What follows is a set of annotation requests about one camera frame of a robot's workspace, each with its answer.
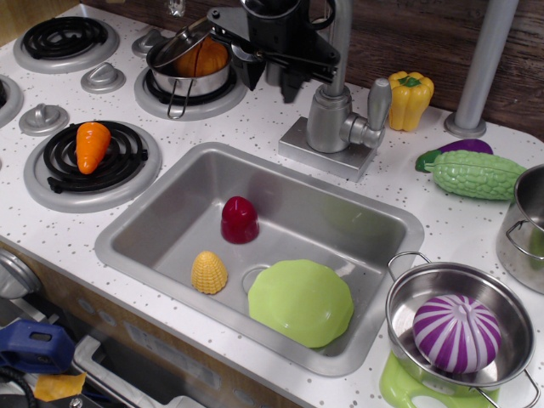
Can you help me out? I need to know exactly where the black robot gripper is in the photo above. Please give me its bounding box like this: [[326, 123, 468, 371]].
[[207, 1, 340, 104]]

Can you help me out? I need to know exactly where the silver toy faucet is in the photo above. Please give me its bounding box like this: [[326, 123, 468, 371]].
[[278, 1, 392, 182]]

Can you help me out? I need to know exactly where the orange toy pumpkin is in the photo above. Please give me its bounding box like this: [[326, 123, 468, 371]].
[[173, 37, 229, 77]]

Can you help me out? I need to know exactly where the steel pot lid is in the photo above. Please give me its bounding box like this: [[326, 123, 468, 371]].
[[146, 17, 213, 69]]

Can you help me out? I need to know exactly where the rear right coil burner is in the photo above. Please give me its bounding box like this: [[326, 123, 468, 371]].
[[133, 69, 247, 122]]

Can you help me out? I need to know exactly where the silver stove knob rear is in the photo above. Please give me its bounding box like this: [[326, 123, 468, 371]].
[[131, 28, 168, 58]]

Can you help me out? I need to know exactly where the silver stove knob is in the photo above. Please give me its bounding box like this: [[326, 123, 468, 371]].
[[19, 104, 69, 137], [131, 28, 168, 58], [80, 62, 126, 94]]

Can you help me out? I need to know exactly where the yellow toy bell pepper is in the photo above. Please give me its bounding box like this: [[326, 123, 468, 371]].
[[388, 71, 434, 132]]

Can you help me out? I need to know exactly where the dark red toy vegetable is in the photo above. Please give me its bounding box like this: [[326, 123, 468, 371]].
[[221, 196, 259, 244]]

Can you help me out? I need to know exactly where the front black coil burner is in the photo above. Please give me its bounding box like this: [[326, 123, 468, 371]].
[[24, 121, 162, 213]]

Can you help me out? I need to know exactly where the silver stove knob middle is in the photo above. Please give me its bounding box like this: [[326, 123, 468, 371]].
[[80, 62, 126, 94]]

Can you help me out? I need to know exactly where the orange toy carrot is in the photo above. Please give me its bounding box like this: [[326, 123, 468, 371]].
[[76, 122, 111, 174]]

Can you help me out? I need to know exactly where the stainless steel sink basin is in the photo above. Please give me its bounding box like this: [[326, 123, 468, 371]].
[[94, 143, 424, 377]]

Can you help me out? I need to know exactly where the silver vertical pole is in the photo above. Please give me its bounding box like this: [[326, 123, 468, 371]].
[[444, 0, 519, 139]]

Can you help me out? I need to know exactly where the yellow toy corn piece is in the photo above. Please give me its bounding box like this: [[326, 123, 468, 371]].
[[191, 251, 229, 295]]

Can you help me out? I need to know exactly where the purple toy eggplant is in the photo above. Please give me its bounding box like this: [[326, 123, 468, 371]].
[[415, 139, 494, 173]]

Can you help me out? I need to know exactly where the rear left coil burner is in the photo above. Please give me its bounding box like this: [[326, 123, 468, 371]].
[[13, 16, 120, 74]]

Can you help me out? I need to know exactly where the green toy bitter gourd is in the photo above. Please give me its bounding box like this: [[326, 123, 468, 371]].
[[423, 150, 526, 201]]

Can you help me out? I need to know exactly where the light green plastic plate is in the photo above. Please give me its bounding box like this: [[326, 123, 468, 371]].
[[247, 259, 354, 349]]

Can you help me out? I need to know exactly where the silver stove knob front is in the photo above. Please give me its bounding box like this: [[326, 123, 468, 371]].
[[19, 104, 69, 137]]

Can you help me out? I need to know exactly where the far left burner edge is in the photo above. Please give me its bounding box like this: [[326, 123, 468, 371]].
[[0, 75, 24, 128]]

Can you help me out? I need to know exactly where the tall steel pot right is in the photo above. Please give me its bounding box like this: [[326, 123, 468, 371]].
[[496, 165, 543, 293]]

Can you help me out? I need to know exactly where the steel pan front right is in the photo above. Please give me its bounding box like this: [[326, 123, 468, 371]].
[[385, 258, 537, 407]]

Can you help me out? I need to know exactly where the purple white toy onion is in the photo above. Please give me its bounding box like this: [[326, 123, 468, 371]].
[[412, 294, 502, 374]]

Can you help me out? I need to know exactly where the light green cutting board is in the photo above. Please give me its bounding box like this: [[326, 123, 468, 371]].
[[379, 353, 493, 408]]

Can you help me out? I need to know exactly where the blue clamp tool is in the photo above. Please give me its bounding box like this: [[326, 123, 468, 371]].
[[1, 320, 76, 374]]

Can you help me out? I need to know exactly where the yellow tape piece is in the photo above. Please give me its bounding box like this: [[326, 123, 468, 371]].
[[33, 372, 87, 402]]

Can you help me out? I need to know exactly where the black cable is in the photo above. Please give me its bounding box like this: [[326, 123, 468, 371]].
[[309, 0, 337, 31]]

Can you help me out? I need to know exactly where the small steel pot with handle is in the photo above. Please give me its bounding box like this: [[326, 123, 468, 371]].
[[148, 63, 232, 100]]

